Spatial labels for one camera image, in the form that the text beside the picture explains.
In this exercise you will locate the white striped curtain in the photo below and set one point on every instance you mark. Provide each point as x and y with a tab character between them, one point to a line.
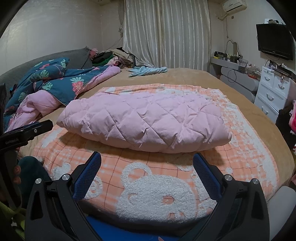
175	34

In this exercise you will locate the tan bed cover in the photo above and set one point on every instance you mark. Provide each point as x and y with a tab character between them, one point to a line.
231	88

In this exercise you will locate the black wall television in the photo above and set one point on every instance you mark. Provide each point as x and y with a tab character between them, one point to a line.
275	40

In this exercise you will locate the blue floral pillow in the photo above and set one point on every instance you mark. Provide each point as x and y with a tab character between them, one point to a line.
46	70

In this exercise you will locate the grey vanity table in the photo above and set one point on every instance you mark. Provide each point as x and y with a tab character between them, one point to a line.
229	74

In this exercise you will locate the person left hand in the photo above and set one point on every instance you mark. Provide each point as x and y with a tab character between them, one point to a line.
17	171

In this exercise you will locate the blue floral pink quilt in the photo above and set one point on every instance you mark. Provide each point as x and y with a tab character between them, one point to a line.
31	101

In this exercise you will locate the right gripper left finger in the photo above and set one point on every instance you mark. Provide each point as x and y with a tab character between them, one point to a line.
53	212

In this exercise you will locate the white air conditioner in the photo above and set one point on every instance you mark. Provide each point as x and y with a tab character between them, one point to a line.
233	6

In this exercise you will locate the orange plaid bear blanket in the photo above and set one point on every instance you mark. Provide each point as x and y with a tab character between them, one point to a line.
157	187

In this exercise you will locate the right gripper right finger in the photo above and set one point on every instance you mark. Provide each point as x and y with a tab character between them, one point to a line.
241	210

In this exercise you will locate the white drawer chest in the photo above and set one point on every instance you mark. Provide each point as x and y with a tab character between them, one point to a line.
275	92

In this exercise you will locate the pink quilted jacket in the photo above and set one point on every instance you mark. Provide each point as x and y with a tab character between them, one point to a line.
150	122

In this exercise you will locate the pile of clothes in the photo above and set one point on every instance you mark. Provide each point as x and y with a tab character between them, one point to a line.
113	57

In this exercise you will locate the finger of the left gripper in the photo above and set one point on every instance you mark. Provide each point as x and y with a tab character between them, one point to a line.
29	132

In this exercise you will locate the light blue garment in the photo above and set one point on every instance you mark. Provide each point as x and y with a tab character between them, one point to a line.
144	71

